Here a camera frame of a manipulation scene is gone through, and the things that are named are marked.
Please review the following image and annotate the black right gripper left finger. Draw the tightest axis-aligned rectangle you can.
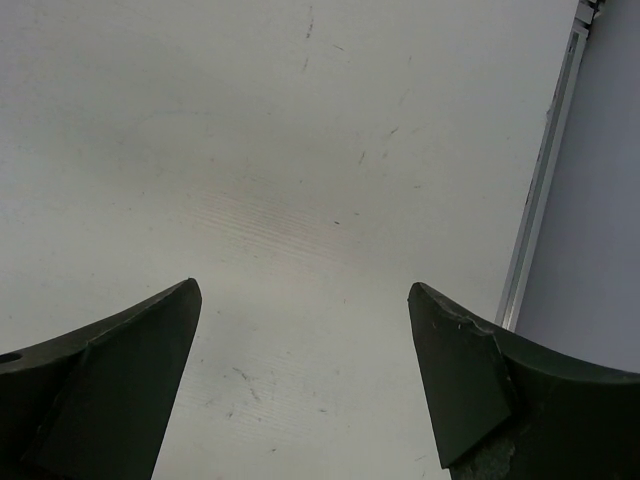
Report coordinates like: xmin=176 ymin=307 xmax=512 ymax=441
xmin=1 ymin=278 xmax=202 ymax=479

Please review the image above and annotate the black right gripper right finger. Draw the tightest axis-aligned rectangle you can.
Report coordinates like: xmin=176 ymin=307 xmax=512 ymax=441
xmin=408 ymin=282 xmax=639 ymax=479

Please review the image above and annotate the aluminium table frame rail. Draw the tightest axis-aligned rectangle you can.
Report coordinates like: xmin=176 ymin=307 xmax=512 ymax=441
xmin=495 ymin=0 xmax=603 ymax=331

